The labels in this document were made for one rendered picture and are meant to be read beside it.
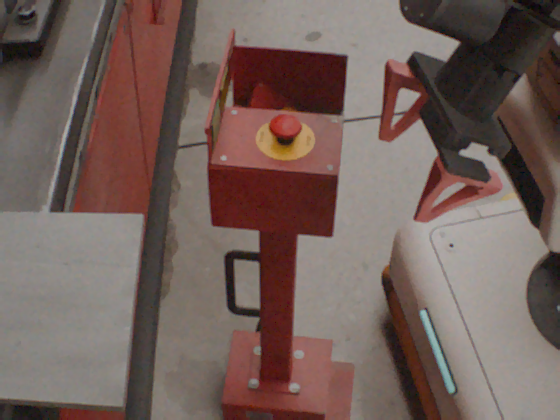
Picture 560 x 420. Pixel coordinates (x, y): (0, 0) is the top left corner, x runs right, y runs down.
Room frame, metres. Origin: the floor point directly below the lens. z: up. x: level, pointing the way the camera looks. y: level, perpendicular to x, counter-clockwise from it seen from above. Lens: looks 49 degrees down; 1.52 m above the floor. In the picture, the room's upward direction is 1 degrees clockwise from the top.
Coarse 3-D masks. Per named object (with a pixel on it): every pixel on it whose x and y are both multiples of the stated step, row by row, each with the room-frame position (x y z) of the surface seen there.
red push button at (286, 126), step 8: (272, 120) 0.76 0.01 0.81; (280, 120) 0.75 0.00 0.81; (288, 120) 0.75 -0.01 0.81; (296, 120) 0.75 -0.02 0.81; (272, 128) 0.74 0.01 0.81; (280, 128) 0.74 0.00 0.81; (288, 128) 0.74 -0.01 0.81; (296, 128) 0.74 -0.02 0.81; (280, 136) 0.73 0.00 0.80; (288, 136) 0.73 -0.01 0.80; (288, 144) 0.74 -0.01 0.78
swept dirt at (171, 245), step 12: (192, 72) 1.80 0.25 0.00; (180, 120) 1.60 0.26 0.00; (180, 132) 1.56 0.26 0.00; (168, 216) 1.28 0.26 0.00; (168, 228) 1.24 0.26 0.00; (168, 240) 1.20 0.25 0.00; (168, 252) 1.17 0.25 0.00; (168, 264) 1.13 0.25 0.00; (168, 276) 1.10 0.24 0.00; (168, 288) 1.07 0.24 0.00
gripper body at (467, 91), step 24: (456, 48) 0.52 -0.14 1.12; (480, 48) 0.50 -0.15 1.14; (432, 72) 0.52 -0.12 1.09; (456, 72) 0.50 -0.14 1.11; (480, 72) 0.49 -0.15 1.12; (504, 72) 0.48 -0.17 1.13; (432, 96) 0.49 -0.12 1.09; (456, 96) 0.49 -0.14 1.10; (480, 96) 0.48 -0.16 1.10; (504, 96) 0.49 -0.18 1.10; (456, 120) 0.47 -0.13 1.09; (480, 120) 0.48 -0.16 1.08; (456, 144) 0.45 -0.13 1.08; (480, 144) 0.46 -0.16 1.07; (504, 144) 0.46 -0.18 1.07
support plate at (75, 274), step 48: (0, 240) 0.41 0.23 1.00; (48, 240) 0.41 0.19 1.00; (96, 240) 0.41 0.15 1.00; (0, 288) 0.36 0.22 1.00; (48, 288) 0.36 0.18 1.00; (96, 288) 0.36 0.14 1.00; (0, 336) 0.31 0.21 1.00; (48, 336) 0.32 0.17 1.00; (96, 336) 0.32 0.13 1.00; (0, 384) 0.27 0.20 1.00; (48, 384) 0.28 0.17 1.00; (96, 384) 0.28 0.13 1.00
